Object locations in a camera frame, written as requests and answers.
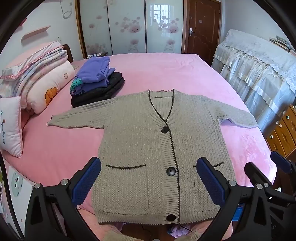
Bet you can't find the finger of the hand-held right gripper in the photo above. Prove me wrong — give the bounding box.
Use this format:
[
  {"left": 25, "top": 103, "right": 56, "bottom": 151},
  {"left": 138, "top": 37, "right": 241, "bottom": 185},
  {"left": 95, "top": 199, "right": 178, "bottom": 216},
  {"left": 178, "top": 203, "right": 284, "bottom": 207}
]
[
  {"left": 270, "top": 151, "right": 296, "bottom": 176},
  {"left": 244, "top": 162, "right": 274, "bottom": 188}
]

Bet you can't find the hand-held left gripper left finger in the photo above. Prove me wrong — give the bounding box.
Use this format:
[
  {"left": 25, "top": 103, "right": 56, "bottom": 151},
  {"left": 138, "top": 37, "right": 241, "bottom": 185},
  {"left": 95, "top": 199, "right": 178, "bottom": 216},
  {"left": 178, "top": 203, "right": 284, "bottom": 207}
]
[{"left": 24, "top": 157, "right": 101, "bottom": 241}]

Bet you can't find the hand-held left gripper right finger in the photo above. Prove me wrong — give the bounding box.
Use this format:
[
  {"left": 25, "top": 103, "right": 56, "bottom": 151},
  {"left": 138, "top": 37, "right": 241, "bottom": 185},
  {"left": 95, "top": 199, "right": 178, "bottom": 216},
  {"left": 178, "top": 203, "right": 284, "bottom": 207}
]
[{"left": 196, "top": 157, "right": 273, "bottom": 241}]

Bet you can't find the beige knit cardigan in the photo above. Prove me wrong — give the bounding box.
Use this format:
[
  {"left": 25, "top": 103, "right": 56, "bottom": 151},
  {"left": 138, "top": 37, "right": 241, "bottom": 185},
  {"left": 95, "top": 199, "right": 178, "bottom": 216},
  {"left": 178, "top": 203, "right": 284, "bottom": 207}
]
[{"left": 47, "top": 89, "right": 259, "bottom": 225}]

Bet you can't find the wooden drawer cabinet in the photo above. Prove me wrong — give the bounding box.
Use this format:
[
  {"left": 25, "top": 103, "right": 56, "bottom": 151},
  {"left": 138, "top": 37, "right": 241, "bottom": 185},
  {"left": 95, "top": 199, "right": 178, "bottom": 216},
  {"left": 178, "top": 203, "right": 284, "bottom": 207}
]
[{"left": 265, "top": 104, "right": 296, "bottom": 158}]

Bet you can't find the light purple cloth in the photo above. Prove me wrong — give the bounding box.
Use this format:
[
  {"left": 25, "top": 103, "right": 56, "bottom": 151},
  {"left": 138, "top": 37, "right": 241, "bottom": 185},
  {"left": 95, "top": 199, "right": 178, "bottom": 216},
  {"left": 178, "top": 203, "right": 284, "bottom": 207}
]
[{"left": 169, "top": 224, "right": 193, "bottom": 240}]

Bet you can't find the white cartoon print cloth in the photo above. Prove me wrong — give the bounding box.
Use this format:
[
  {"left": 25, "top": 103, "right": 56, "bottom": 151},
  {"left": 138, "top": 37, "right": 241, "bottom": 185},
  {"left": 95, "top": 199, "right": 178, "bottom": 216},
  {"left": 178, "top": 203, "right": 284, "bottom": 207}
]
[{"left": 0, "top": 162, "right": 36, "bottom": 234}]

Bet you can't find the black folded jacket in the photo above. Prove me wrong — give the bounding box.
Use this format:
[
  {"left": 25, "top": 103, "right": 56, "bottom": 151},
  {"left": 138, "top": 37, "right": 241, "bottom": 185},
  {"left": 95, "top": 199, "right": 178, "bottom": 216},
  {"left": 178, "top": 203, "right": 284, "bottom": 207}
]
[{"left": 71, "top": 72, "right": 125, "bottom": 108}]

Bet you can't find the purple garment with teal print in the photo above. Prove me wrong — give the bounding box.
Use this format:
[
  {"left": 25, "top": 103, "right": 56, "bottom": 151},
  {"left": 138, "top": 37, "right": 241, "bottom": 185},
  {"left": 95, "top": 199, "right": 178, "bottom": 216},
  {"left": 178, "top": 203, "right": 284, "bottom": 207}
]
[{"left": 70, "top": 77, "right": 110, "bottom": 96}]

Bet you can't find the small white pink pillow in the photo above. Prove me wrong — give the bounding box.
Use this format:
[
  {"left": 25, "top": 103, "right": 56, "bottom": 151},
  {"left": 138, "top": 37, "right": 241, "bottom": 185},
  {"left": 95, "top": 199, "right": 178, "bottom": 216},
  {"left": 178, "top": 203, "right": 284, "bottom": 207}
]
[{"left": 0, "top": 96, "right": 24, "bottom": 159}]

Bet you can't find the white lace-covered furniture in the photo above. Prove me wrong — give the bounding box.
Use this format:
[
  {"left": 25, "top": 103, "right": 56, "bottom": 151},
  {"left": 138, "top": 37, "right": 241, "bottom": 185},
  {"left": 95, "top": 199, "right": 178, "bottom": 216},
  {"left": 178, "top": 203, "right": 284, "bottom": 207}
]
[{"left": 211, "top": 29, "right": 296, "bottom": 138}]

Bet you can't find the purple folded hoodie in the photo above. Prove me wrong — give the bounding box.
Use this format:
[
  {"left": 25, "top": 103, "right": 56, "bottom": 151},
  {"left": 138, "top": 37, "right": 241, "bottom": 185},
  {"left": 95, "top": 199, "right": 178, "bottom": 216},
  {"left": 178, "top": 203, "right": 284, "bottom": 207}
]
[{"left": 76, "top": 56, "right": 116, "bottom": 84}]

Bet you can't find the stack of books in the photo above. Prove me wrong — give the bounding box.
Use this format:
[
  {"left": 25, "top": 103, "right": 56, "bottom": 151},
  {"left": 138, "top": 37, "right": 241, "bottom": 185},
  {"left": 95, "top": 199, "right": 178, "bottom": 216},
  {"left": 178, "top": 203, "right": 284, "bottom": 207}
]
[{"left": 268, "top": 35, "right": 296, "bottom": 56}]

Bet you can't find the pink bed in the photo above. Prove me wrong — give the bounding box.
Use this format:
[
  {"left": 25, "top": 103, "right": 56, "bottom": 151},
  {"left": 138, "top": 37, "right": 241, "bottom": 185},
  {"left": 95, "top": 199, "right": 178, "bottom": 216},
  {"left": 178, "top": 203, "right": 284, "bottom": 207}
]
[{"left": 0, "top": 53, "right": 278, "bottom": 241}]

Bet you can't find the brown wooden headboard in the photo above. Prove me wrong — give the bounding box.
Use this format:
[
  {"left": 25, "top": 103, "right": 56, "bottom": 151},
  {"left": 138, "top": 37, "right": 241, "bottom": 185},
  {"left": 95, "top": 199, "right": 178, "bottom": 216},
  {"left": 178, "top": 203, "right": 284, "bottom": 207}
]
[{"left": 62, "top": 44, "right": 74, "bottom": 63}]

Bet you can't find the striped ruffled folded quilt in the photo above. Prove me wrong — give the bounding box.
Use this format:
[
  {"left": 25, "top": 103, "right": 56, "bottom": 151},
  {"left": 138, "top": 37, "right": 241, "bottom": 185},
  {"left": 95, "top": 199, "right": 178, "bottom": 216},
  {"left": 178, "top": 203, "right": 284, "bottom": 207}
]
[{"left": 0, "top": 41, "right": 69, "bottom": 98}]

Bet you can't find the brown wooden door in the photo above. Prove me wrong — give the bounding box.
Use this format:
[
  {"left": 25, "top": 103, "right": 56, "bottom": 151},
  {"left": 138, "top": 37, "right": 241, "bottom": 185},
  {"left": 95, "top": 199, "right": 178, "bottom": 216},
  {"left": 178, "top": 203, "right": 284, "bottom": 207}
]
[{"left": 184, "top": 0, "right": 223, "bottom": 67}]

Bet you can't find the floral sliding door wardrobe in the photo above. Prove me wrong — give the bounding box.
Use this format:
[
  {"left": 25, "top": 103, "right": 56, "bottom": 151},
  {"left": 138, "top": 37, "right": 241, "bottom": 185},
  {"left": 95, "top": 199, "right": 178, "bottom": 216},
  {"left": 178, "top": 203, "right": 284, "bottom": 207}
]
[{"left": 75, "top": 0, "right": 185, "bottom": 56}]

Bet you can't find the pink wall shelf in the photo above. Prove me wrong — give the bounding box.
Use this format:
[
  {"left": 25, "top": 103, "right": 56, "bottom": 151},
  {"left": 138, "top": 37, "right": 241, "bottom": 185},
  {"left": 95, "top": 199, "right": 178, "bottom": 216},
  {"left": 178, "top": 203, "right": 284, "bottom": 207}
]
[{"left": 21, "top": 25, "right": 51, "bottom": 42}]

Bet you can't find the white wall cable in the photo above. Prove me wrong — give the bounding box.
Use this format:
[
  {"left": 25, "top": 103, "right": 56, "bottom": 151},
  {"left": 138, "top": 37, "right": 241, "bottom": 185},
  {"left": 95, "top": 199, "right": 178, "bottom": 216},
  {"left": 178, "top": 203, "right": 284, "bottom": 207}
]
[{"left": 58, "top": 0, "right": 73, "bottom": 19}]

